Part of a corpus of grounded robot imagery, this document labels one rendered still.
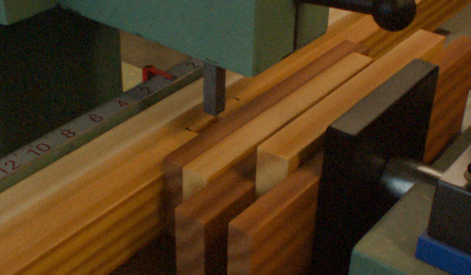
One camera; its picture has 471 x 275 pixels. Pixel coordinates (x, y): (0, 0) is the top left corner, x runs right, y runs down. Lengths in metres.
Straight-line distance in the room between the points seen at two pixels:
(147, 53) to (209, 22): 2.29
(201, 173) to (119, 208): 0.04
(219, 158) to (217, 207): 0.04
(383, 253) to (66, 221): 0.15
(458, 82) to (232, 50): 0.18
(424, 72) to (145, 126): 0.15
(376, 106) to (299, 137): 0.04
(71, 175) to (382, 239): 0.15
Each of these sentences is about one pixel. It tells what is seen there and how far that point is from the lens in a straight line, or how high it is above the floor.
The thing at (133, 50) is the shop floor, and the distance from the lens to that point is 2.67.
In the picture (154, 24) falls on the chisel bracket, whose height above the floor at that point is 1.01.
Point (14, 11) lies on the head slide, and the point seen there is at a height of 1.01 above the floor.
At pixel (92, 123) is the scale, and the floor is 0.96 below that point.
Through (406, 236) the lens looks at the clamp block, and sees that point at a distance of 0.34.
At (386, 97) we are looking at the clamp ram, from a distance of 0.36.
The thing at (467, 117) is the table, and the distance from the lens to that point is 0.56.
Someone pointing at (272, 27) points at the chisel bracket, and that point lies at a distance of 0.36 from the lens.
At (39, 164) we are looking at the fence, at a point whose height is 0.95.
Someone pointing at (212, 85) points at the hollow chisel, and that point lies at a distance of 0.42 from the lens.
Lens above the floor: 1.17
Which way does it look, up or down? 33 degrees down
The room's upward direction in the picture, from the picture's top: 2 degrees clockwise
